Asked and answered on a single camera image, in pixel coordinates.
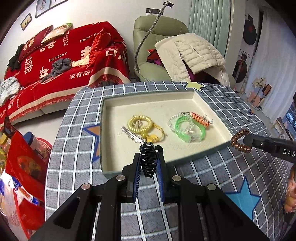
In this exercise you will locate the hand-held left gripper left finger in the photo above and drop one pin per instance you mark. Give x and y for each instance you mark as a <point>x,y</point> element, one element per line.
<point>137,176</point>

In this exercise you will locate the red purple clothing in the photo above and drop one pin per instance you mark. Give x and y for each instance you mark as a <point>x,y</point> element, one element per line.
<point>155,58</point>

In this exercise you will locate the grey white patterned clothing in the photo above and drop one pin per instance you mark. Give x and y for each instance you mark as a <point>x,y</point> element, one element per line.
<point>9,89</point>

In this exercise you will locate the blue capped bottle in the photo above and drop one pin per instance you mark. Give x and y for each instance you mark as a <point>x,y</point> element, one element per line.
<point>33,141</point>

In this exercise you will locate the large framed wall picture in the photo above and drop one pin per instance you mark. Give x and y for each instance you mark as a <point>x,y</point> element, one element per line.
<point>42,7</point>

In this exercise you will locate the pale green curtain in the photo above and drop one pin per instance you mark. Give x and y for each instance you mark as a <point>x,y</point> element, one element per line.
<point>208,20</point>

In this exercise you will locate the grey shallow tray box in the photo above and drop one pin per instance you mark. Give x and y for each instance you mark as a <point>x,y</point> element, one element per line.
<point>115,153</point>

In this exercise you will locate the cartoon figure wall decoration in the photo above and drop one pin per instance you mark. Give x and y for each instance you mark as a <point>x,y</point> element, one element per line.
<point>260,92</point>

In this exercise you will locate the grey checkered round table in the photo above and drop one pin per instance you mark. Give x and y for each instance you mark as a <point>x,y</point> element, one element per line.
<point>69,150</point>

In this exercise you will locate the silver metal hair clip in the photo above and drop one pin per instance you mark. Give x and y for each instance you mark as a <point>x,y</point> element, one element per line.
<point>129,134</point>

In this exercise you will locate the dark clothing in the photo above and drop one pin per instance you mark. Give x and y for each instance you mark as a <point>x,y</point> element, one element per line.
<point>16,58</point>

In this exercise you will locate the person's right hand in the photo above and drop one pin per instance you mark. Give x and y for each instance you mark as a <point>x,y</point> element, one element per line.
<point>291,201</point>

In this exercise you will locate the black disc wall poster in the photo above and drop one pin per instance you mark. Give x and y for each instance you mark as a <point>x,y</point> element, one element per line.
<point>240,68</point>
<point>249,31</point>

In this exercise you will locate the pale green armchair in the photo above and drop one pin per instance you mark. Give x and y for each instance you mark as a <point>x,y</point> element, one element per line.
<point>148,30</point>

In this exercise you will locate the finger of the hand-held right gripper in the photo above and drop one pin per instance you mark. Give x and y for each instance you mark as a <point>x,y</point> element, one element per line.
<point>261,143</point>

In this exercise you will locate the black claw hair clip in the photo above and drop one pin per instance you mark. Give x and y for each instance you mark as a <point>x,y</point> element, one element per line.
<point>148,157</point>

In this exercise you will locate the beige down jacket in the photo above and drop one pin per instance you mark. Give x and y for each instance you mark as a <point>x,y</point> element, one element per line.
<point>196,53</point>

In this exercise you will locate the small framed wall picture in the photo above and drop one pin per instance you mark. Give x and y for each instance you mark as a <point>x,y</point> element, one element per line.
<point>26,21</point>

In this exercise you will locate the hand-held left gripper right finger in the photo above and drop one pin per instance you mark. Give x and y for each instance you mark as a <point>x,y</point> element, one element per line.
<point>160,183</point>

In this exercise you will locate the red covered sofa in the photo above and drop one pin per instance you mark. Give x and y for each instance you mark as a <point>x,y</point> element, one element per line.
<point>69,46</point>

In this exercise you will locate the grey crumpled cloth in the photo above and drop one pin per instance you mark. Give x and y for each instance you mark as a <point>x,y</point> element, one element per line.
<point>60,66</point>

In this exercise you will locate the red gift bag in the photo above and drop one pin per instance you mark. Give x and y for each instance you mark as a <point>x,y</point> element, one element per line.
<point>25,160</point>

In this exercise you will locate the portrait print pillow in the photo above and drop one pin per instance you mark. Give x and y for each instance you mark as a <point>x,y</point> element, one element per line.
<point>57,31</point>

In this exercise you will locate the red embroidered cushion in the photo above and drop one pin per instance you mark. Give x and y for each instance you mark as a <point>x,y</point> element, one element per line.
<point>34,40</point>

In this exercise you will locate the red satin cushion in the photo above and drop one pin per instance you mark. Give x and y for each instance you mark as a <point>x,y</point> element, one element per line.
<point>99,44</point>

